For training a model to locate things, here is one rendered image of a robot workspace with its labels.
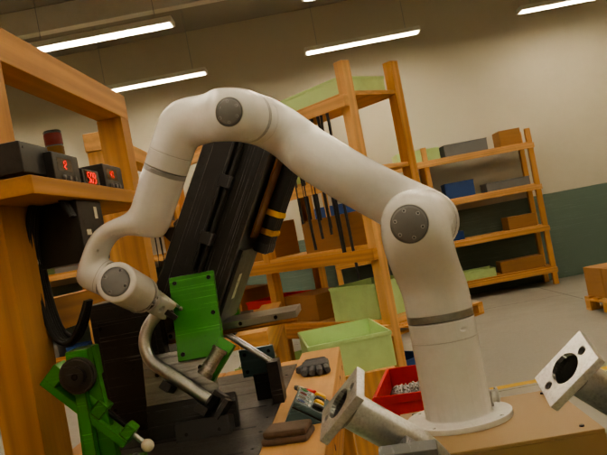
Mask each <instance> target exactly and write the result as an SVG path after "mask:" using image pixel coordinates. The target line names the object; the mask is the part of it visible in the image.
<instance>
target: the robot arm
mask: <svg viewBox="0 0 607 455"><path fill-rule="evenodd" d="M214 142H241V143H246V144H253V145H255V146H258V147H260V148H262V149H264V150H266V151H268V152H269V153H271V154H272V155H273V156H275V157H276V158H277V159H278V160H279V161H280V162H282V163H283V164H284V165H285V166H286V167H287V168H288V169H289V170H290V171H292V172H293V173H294V174H296V175H297V176H298V177H300V178H301V179H303V180H304V181H306V182H308V183H309V184H311V185H313V186H314V187H315V188H316V189H318V190H320V191H322V192H324V193H325V194H327V195H329V196H330V197H332V198H334V199H335V200H337V201H339V202H341V203H342V204H344V205H346V206H348V207H350V208H351V209H354V210H356V211H358V212H359V213H361V214H362V215H364V216H366V217H368V218H370V219H372V220H374V221H375V222H377V223H379V224H380V225H381V237H382V243H383V247H384V250H385V254H386V257H387V260H388V264H389V266H390V269H391V271H392V274H393V275H394V277H395V279H396V281H397V285H398V287H399V289H400V292H401V294H402V297H403V301H404V304H405V310H406V319H407V324H408V328H409V333H410V338H411V342H412V348H413V352H414V357H415V363H416V371H417V376H418V381H419V385H420V390H421V396H422V400H423V405H424V410H423V411H421V412H419V413H416V414H414V415H412V416H411V417H410V418H409V419H408V421H409V422H411V423H413V424H415V425H416V426H418V427H420V428H422V429H423V430H425V431H426V432H428V433H430V434H431V435H432V436H450V435H459V434H466V433H471V432H479V431H483V430H487V429H489V428H493V427H495V426H498V425H501V424H503V423H505V422H506V421H508V420H509V419H510V418H511V417H512V416H513V414H514V413H513V409H512V406H511V405H510V404H507V403H504V402H501V401H500V393H499V390H498V388H497V387H496V386H495V387H493V389H491V390H490V389H489V388H488V383H487V378H486V374H485V368H484V364H483V359H482V354H481V346H480V341H479V336H478V331H477V327H476V321H475V317H474V313H473V307H472V299H471V295H470V290H469V287H468V284H467V281H466V278H465V275H464V273H463V270H462V267H461V264H460V261H459V258H458V255H457V252H456V249H455V245H454V242H453V240H454V239H455V237H456V235H457V233H458V230H459V226H460V218H459V213H458V210H457V208H456V207H455V205H454V204H453V202H452V201H451V200H450V199H449V198H448V197H446V196H445V195H444V194H442V193H441V192H440V191H438V190H435V189H433V188H430V187H428V186H426V185H424V184H422V183H420V182H418V181H414V180H412V179H410V178H408V177H406V176H405V175H403V174H401V173H398V172H395V171H393V170H391V169H389V168H388V167H386V166H384V165H382V164H380V163H378V162H375V161H373V160H372V159H370V158H368V157H367V156H365V155H363V154H362V153H359V152H357V151H356V150H354V149H352V148H351V147H349V146H347V145H346V144H345V143H343V142H341V141H340V140H338V139H336V138H335V137H333V136H331V135H329V134H327V133H326V132H324V131H323V130H322V129H321V128H319V127H318V126H317V125H315V124H313V123H312V122H311V121H309V120H308V119H307V118H305V117H304V116H302V115H300V114H299V113H298V112H296V111H294V110H293V109H292V108H290V107H288V106H287V105H285V104H283V103H281V102H279V101H277V100H275V99H273V98H271V97H267V96H265V95H262V94H259V93H256V92H254V91H252V90H249V89H245V88H215V89H212V90H210V91H209V92H207V93H205V94H202V95H198V96H193V97H185V98H181V99H178V100H176V101H174V102H172V103H171V104H170V105H169V106H168V107H166V108H165V110H164V111H163V112H162V114H161V115H160V117H159V119H158V122H157V125H156V128H155V130H154V135H153V138H152V141H151V143H150V147H149V150H148V153H147V156H146V158H145V163H144V167H143V170H142V172H141V175H140V179H139V182H138V184H137V188H136V191H135V196H134V199H133V202H132V205H131V208H130V209H129V211H128V212H127V213H126V214H124V215H122V216H120V217H118V218H114V219H112V220H110V221H109V222H107V223H105V224H103V225H102V226H100V227H99V228H98V229H97V230H95V231H94V232H93V234H92V235H91V236H90V237H89V240H88V242H87V244H86V245H85V248H84V250H83V253H82V256H81V259H80V261H79V266H78V270H77V282H78V283H79V285H80V286H81V287H83V288H85V289H87V290H89V291H91V292H93V293H96V294H98V295H100V296H101V297H102V298H103V299H105V300H106V301H108V302H112V303H114V304H115V305H118V306H120V307H122V308H124V309H127V310H129V311H131V312H135V313H143V312H146V311H147V312H149V313H150V314H153V315H154V316H155V317H157V318H159V319H162V320H165V319H166V317H170V318H172V319H173V320H176V319H177V318H178V316H177V315H176V314H175V313H174V310H173V309H174V308H175V307H176V303H175V302H174V301H173V300H172V299H170V298H169V297H168V296H166V295H165V294H164V293H163V292H161V291H160V290H158V287H157V284H156V283H155V281H154V280H153V279H151V278H150V277H148V276H146V275H145V274H142V273H141V272H139V271H137V270H136V269H135V268H133V267H132V266H130V265H128V264H126V263H122V262H112V261H110V260H109V254H110V251H111V248H112V246H113V245H114V244H115V243H116V242H117V241H118V239H119V238H121V237H125V236H139V237H162V236H163V235H164V234H165V233H166V232H167V230H168V228H169V226H170V225H171V222H172V219H173V214H174V211H175V209H176V206H177V203H178V200H179V198H180V196H181V193H182V188H183V185H184V183H185V180H186V177H187V174H188V171H189V168H190V166H191V161H192V158H193V155H194V153H195V150H196V149H197V147H198V146H200V145H204V144H209V143H214Z"/></svg>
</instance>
